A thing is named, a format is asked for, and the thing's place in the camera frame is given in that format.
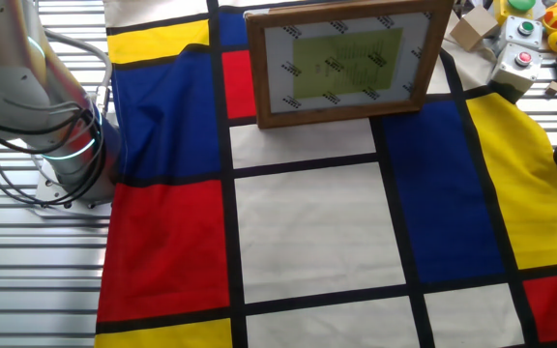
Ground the colour block patterned tablecloth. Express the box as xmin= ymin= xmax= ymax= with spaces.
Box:
xmin=93 ymin=0 xmax=557 ymax=348

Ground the large wooden block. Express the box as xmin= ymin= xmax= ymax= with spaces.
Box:
xmin=449 ymin=4 xmax=501 ymax=52

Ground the white box with red button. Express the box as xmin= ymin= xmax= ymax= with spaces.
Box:
xmin=486 ymin=42 xmax=544 ymax=98

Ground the white box with green button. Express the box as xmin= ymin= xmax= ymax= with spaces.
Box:
xmin=499 ymin=14 xmax=544 ymax=49

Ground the yellow box with green button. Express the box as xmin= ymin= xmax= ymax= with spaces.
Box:
xmin=493 ymin=0 xmax=537 ymax=26

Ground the wooden picture frame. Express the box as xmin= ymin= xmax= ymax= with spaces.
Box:
xmin=244 ymin=0 xmax=455 ymax=131

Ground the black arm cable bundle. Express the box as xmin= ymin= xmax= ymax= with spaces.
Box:
xmin=0 ymin=108 xmax=110 ymax=209

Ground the grey conduit hose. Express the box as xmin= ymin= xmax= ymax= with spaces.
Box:
xmin=44 ymin=28 xmax=115 ymax=115

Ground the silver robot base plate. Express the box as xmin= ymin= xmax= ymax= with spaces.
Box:
xmin=33 ymin=157 xmax=114 ymax=218

